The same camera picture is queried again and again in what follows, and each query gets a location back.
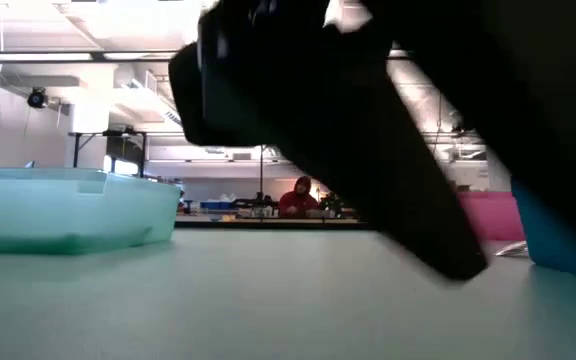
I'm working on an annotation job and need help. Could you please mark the black ceiling-hung camera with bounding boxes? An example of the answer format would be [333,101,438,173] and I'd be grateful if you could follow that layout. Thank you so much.
[26,86,50,110]

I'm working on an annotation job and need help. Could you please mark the background frame with dark panel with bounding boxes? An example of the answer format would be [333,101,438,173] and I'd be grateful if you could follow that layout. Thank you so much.
[67,127,148,178]

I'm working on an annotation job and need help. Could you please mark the person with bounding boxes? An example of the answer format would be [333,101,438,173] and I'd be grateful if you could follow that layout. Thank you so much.
[277,174,322,219]

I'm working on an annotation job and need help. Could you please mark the dark blue plastic bin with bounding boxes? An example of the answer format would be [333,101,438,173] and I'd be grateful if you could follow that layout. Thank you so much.
[510,175,576,282]

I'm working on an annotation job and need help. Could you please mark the pink plastic bin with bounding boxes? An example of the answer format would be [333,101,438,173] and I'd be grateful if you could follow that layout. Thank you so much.
[454,190,526,243]

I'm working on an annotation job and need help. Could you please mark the translucent mint green bin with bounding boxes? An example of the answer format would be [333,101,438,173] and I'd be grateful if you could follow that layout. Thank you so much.
[0,166,183,256]

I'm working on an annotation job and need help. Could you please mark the pale blue-handled metal spoon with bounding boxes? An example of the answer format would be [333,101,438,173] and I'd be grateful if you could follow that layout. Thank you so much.
[494,240,530,259]

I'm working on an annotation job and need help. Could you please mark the overhead rig crossbar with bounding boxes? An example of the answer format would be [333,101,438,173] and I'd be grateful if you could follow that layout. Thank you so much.
[0,48,414,63]

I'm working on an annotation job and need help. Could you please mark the background blue storage crates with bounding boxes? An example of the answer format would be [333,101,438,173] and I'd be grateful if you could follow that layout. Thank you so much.
[198,200,241,212]

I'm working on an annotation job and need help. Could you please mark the background work table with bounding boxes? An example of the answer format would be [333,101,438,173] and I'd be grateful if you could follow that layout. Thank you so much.
[173,215,370,232]

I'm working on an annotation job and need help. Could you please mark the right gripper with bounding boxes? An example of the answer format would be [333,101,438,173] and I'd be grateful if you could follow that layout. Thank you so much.
[167,0,395,152]

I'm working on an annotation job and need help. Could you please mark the background black metal frame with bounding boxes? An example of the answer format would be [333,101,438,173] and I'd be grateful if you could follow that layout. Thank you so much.
[258,143,265,222]

